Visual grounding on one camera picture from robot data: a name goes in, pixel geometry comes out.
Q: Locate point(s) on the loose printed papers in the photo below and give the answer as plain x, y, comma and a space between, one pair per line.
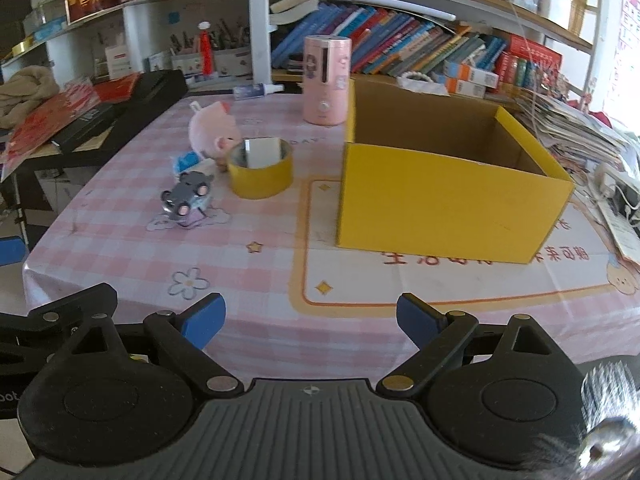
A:
622, 230

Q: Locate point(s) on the white pen holder with pens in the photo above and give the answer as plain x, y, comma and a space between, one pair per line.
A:
231, 60
187, 62

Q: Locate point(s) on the orange white small box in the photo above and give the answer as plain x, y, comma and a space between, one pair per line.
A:
467, 89
472, 72

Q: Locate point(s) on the red thick dictionary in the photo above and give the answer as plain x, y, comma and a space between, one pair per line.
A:
535, 52

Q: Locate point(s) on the pink checked tablecloth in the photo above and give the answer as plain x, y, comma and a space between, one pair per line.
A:
150, 260

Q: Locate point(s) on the red tassel ornament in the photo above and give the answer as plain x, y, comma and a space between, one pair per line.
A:
206, 55

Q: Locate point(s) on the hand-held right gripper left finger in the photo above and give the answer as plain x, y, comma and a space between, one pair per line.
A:
202, 322

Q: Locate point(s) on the white box with red label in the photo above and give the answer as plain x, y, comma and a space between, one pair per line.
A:
118, 62

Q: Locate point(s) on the gold tape roll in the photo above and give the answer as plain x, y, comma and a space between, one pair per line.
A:
22, 46

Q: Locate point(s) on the yellow tape roll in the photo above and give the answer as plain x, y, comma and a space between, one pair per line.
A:
260, 180

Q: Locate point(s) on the white bookshelf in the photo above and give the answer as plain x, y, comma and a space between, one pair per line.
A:
257, 20

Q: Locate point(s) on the blue white packet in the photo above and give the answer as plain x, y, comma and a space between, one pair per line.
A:
187, 160

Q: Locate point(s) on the beige bundled cloth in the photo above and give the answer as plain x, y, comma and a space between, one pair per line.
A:
25, 90

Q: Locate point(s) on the red paper cuttings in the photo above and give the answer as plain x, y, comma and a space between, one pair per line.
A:
45, 120

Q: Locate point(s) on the blue label spray bottle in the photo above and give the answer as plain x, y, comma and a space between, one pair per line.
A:
250, 91

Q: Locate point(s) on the pink pig plush toy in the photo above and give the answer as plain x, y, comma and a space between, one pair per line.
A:
207, 127

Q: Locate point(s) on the row of colourful books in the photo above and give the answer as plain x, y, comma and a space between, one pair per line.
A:
400, 40

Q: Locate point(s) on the blue white small card box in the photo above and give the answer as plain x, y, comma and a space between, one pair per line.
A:
160, 62

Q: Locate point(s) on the stack of newspapers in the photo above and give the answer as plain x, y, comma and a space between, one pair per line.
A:
575, 130

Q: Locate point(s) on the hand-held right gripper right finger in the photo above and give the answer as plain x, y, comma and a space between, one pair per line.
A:
417, 322

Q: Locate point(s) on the pink cylindrical humidifier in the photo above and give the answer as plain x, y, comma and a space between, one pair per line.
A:
320, 85

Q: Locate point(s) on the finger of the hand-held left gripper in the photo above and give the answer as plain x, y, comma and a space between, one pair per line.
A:
10, 251
75, 300

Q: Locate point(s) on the white woven bag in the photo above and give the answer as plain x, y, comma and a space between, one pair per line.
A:
422, 82

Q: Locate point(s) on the grey toy car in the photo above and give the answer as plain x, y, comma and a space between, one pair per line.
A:
182, 192

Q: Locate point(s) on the pink wall poster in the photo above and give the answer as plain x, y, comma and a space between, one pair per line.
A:
625, 50

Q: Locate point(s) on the black flat box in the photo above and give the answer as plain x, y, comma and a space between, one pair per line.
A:
82, 127

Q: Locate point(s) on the yellow cardboard box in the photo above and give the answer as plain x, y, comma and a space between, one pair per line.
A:
440, 200

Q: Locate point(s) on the blue flat box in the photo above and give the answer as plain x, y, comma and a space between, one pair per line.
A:
47, 29

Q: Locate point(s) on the white power strip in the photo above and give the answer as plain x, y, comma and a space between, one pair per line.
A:
607, 180

